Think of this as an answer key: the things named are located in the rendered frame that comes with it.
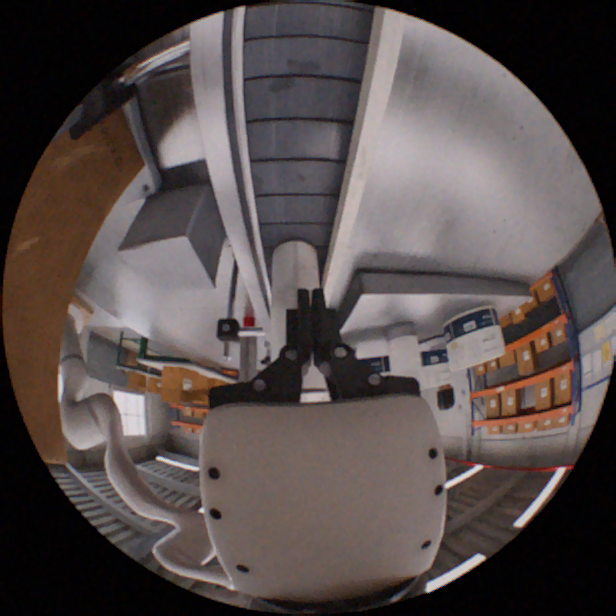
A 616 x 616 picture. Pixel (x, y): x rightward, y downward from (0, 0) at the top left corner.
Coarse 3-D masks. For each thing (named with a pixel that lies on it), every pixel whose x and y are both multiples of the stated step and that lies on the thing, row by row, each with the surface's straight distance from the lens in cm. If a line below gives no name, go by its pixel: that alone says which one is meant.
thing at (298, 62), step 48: (288, 0) 18; (336, 0) 18; (288, 48) 17; (336, 48) 17; (288, 96) 17; (336, 96) 17; (288, 144) 18; (336, 144) 18; (288, 192) 20; (336, 192) 21
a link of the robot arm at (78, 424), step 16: (64, 368) 71; (80, 368) 70; (64, 384) 68; (80, 384) 71; (64, 400) 66; (80, 400) 67; (64, 416) 65; (80, 416) 63; (64, 432) 67; (80, 432) 63; (96, 432) 63; (80, 448) 68
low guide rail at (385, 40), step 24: (384, 24) 14; (384, 48) 14; (384, 72) 14; (360, 96) 15; (384, 96) 14; (360, 120) 15; (360, 144) 15; (360, 168) 16; (360, 192) 17; (336, 216) 20; (336, 240) 20; (336, 264) 23
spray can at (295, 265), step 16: (288, 240) 25; (304, 240) 25; (288, 256) 23; (304, 256) 23; (272, 272) 24; (288, 272) 22; (304, 272) 22; (272, 288) 23; (288, 288) 21; (272, 304) 22; (288, 304) 20; (272, 320) 21; (272, 336) 21; (272, 352) 20; (304, 384) 19; (320, 384) 19; (304, 400) 19
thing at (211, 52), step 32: (192, 32) 9; (224, 32) 9; (192, 64) 9; (224, 64) 9; (224, 96) 9; (224, 128) 9; (224, 160) 10; (224, 192) 11; (224, 224) 12; (256, 256) 15; (256, 288) 17
